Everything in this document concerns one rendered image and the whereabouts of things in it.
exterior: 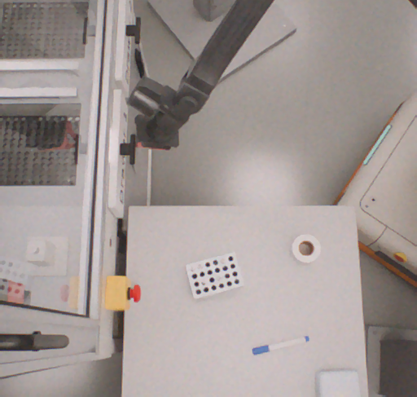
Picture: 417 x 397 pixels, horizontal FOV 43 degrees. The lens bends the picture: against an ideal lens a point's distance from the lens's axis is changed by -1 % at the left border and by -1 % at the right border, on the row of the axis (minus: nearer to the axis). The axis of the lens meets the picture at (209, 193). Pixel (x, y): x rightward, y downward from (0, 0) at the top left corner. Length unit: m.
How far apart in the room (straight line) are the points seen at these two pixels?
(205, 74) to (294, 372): 0.72
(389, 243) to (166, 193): 0.88
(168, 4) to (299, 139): 0.84
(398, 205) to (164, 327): 1.00
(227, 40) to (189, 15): 1.45
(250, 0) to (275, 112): 1.35
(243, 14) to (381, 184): 1.13
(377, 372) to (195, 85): 1.43
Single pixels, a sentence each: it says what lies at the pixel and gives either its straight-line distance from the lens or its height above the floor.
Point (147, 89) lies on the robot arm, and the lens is 1.10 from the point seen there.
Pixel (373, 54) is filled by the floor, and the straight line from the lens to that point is 2.50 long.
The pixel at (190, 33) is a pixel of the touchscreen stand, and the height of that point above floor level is 0.04.
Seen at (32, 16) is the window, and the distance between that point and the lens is 0.81.
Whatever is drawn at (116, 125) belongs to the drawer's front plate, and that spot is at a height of 0.93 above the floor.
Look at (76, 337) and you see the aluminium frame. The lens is 0.96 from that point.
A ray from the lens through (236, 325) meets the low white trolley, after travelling 1.32.
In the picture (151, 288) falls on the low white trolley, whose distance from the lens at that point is 1.34.
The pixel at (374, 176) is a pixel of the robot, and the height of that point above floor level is 0.28.
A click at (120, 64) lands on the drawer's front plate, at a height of 0.93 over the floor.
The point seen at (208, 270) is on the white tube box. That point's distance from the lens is 1.30.
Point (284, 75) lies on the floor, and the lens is 2.37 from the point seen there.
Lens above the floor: 2.08
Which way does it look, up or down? 75 degrees down
